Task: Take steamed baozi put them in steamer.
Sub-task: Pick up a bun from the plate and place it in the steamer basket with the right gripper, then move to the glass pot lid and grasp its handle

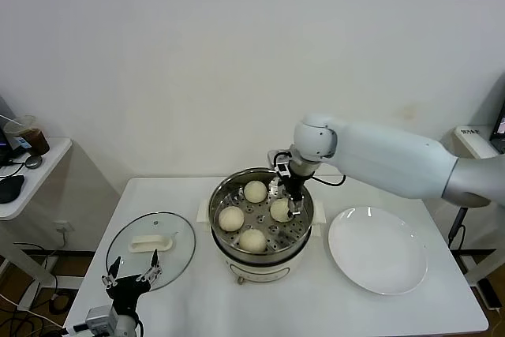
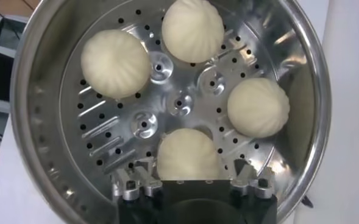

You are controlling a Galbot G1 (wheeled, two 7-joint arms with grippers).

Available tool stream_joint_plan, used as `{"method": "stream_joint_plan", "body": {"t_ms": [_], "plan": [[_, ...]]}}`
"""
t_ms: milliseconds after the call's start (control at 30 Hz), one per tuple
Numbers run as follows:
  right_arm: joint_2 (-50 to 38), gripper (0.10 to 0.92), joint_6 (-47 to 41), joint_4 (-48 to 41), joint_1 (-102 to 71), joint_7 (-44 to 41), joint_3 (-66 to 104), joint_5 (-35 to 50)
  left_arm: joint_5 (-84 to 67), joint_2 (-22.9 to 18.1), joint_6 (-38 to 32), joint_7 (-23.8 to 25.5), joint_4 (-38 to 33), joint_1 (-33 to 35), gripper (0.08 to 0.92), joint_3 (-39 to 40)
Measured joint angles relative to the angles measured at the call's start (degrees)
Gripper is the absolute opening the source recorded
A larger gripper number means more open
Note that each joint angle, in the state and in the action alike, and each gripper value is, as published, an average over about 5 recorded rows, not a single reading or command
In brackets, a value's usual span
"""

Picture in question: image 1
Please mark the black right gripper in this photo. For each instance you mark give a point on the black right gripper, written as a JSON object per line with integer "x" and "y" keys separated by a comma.
{"x": 295, "y": 187}

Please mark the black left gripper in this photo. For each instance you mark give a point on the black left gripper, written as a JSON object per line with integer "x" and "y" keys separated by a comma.
{"x": 124, "y": 291}

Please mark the white steamed baozi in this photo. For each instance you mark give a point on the white steamed baozi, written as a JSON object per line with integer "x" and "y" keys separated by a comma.
{"x": 279, "y": 211}
{"x": 255, "y": 192}
{"x": 230, "y": 219}
{"x": 252, "y": 240}

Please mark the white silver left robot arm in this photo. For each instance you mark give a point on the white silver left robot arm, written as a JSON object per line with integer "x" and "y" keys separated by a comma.
{"x": 124, "y": 325}

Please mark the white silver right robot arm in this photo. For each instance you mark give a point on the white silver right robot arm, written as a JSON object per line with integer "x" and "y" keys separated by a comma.
{"x": 375, "y": 155}

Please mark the perforated stainless steel steamer basket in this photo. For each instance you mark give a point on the perforated stainless steel steamer basket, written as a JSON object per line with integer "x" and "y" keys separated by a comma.
{"x": 284, "y": 234}

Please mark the steel steamer pot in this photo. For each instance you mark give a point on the steel steamer pot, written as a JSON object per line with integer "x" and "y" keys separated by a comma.
{"x": 260, "y": 272}

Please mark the round white plate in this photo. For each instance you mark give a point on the round white plate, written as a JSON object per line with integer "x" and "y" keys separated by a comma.
{"x": 375, "y": 250}

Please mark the white side desk with mouse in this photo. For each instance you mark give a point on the white side desk with mouse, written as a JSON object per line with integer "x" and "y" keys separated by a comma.
{"x": 47, "y": 171}

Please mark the black computer mouse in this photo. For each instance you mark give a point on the black computer mouse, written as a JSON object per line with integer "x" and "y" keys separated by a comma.
{"x": 10, "y": 189}

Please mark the round grey puck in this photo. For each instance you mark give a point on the round grey puck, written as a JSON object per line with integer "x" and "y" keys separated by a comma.
{"x": 34, "y": 161}

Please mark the iced coffee plastic cup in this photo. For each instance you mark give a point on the iced coffee plastic cup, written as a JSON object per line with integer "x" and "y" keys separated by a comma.
{"x": 35, "y": 141}

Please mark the dark laptop with blue glow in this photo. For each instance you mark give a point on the dark laptop with blue glow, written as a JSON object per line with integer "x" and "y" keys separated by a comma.
{"x": 3, "y": 143}

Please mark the white side desk with label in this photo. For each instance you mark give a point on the white side desk with label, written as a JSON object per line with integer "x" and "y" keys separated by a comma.
{"x": 473, "y": 141}

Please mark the dark laptop with bright screen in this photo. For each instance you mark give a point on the dark laptop with bright screen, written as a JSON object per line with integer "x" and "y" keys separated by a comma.
{"x": 499, "y": 128}

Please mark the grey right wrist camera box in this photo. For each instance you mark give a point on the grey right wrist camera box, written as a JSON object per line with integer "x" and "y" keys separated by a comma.
{"x": 276, "y": 157}

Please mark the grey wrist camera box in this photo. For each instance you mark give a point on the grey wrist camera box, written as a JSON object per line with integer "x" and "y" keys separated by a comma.
{"x": 276, "y": 157}
{"x": 98, "y": 317}

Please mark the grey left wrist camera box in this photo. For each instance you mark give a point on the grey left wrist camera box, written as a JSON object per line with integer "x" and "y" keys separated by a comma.
{"x": 98, "y": 317}

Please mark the white wall socket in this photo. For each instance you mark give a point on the white wall socket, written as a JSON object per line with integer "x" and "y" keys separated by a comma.
{"x": 65, "y": 228}

